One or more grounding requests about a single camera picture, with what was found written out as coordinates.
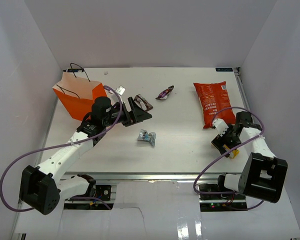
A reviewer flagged orange paper bag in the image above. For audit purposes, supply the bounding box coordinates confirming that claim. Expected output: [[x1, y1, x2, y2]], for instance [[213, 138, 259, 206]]
[[52, 62, 107, 121]]

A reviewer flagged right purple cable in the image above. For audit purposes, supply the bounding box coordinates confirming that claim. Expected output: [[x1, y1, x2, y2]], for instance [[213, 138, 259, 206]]
[[192, 106, 266, 211]]

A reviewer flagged blue label sticker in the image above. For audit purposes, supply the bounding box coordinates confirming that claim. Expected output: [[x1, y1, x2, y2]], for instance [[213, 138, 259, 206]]
[[215, 67, 233, 72]]

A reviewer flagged aluminium table frame rail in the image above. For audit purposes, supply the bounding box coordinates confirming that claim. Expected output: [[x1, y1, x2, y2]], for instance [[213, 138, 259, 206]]
[[32, 171, 256, 182]]

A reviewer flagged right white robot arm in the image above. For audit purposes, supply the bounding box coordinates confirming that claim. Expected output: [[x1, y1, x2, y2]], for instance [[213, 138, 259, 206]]
[[211, 111, 288, 203]]

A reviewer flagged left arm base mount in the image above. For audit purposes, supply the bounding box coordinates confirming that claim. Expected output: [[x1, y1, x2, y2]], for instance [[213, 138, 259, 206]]
[[63, 184, 114, 211]]

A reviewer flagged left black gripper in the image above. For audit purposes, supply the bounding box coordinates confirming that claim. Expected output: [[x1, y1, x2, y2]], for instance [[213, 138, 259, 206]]
[[103, 97, 152, 127]]

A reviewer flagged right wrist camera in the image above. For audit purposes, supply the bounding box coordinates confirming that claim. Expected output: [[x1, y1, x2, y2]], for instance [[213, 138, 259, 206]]
[[212, 118, 229, 137]]

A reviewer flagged brown white snack wrapper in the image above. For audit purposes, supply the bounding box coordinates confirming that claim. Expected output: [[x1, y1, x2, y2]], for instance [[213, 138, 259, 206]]
[[134, 94, 154, 112]]

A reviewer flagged yellow snack bar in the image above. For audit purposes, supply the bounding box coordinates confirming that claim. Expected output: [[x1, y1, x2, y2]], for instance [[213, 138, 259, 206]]
[[223, 145, 240, 159]]

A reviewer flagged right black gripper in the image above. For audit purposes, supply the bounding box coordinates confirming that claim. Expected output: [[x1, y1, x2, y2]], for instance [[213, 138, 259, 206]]
[[211, 123, 242, 158]]

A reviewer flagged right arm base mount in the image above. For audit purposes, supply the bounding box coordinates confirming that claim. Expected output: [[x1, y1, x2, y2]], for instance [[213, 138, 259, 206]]
[[196, 183, 248, 213]]

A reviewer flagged purple brown snack wrapper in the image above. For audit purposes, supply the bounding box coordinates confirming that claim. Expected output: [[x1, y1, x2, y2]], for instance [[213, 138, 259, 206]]
[[155, 85, 174, 101]]

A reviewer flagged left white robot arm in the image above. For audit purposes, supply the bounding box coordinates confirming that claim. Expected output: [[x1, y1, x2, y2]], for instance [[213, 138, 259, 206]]
[[19, 96, 152, 215]]

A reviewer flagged silver blue snack packet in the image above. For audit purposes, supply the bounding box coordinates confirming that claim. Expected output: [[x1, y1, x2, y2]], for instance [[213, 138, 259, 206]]
[[137, 129, 156, 147]]

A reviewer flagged large red chip bag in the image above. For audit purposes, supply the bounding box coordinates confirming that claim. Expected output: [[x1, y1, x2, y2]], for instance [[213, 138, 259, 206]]
[[193, 81, 231, 129]]

